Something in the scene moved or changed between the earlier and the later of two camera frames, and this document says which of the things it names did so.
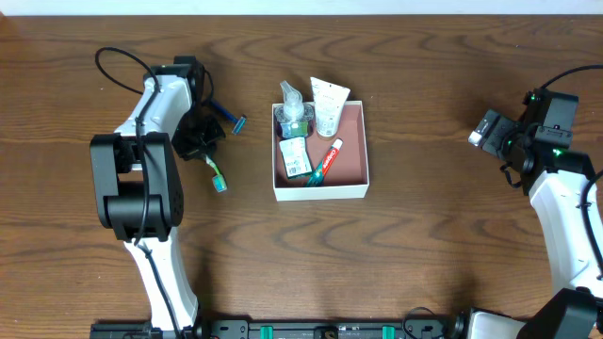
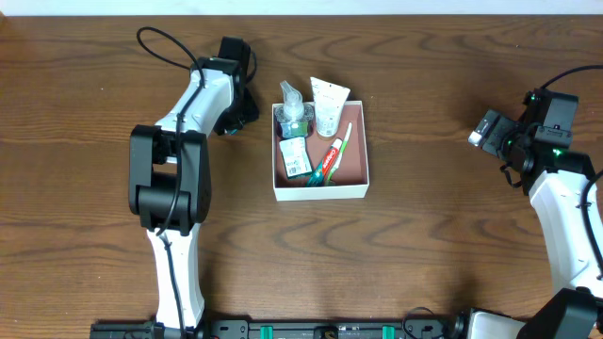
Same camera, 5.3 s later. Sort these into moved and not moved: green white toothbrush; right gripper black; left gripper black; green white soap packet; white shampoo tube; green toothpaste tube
Moved: left gripper black; green white toothbrush
Not moved: white shampoo tube; right gripper black; green white soap packet; green toothpaste tube
